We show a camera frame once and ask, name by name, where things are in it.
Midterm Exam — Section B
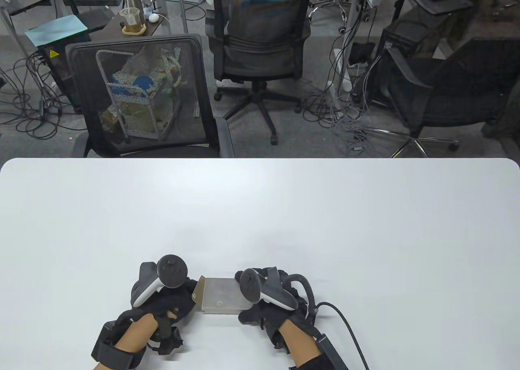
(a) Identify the person's left hand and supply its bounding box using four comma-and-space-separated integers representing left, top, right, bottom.
129, 276, 200, 328

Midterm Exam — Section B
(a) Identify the person's right hand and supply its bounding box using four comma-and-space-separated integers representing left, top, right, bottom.
235, 267, 310, 332

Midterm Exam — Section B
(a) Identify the grey metal box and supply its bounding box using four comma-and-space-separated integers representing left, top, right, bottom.
192, 276, 252, 316

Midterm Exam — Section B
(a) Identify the person's left forearm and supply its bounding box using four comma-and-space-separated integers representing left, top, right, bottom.
93, 315, 160, 370

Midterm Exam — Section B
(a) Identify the person's right forearm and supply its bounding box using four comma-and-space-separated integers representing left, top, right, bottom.
278, 316, 325, 370

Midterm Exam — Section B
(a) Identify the black grey glove-mounted controller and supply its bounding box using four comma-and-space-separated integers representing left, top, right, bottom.
238, 269, 300, 311
132, 255, 190, 308

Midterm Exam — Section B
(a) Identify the black mesh chair without wheels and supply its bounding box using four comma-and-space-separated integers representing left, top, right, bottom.
65, 34, 236, 159

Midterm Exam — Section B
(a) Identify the black equipment box with warning label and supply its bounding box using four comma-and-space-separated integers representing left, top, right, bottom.
37, 44, 84, 114

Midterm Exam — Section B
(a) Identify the black computer tower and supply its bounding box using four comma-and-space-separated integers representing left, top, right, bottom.
373, 20, 409, 109

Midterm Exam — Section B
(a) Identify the dark brown side table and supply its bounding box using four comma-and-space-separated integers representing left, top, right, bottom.
101, 10, 170, 43

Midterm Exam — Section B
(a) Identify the black mesh swivel office chair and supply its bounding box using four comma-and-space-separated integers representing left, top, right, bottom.
204, 0, 314, 146

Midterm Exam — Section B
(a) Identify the black chair with chrome base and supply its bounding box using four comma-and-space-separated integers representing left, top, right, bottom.
368, 37, 513, 159

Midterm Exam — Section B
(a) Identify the clear glass cup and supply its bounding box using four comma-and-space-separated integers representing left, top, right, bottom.
119, 7, 143, 33

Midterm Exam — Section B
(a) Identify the teal sheet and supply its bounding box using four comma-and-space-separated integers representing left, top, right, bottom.
24, 14, 89, 48

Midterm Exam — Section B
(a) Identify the black keyboard tray stand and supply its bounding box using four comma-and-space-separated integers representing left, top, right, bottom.
386, 0, 475, 23

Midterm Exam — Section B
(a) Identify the white wire cart with clutter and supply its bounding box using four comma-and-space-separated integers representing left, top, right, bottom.
96, 48, 182, 141

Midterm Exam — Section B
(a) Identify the tangle of grey floor cables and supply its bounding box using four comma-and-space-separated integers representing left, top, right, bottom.
303, 20, 390, 153

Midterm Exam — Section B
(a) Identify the tangle of black floor cables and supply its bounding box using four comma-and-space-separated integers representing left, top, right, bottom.
0, 49, 88, 141

